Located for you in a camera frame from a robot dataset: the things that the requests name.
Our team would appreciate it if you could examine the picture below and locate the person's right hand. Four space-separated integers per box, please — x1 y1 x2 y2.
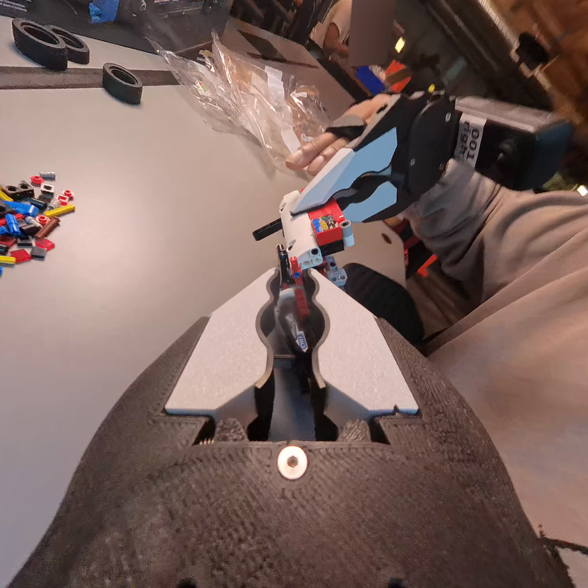
285 94 402 177

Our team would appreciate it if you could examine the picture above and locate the person's right forearm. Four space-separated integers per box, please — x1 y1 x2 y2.
404 158 588 304

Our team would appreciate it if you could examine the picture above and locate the pile of small lego pieces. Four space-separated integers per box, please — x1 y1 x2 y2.
0 171 76 276

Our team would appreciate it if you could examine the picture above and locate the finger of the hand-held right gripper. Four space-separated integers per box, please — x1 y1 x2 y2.
290 126 399 217
337 179 400 224

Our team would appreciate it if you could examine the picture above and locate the red chair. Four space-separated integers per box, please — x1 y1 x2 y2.
402 220 440 278

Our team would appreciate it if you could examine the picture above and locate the lego set box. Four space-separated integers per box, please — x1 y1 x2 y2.
0 0 232 60

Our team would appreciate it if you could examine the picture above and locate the lego race car model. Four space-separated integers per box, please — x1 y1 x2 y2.
275 243 350 396

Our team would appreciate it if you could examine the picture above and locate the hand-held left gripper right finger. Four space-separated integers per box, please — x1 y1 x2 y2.
307 268 420 416

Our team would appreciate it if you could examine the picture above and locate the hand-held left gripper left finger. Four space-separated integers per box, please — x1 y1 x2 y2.
164 268 282 416

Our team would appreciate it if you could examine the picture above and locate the black lego beam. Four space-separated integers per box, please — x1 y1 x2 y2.
253 218 285 242

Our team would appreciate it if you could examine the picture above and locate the blue storage bin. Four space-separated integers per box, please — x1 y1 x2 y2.
356 66 386 95

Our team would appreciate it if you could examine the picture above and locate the clear plastic bag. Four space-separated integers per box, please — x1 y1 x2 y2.
147 32 331 173

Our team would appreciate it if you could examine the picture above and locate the red lego slope piece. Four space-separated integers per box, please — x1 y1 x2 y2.
308 200 346 247

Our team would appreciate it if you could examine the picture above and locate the white lego panel assembly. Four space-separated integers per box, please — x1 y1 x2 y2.
276 190 355 272

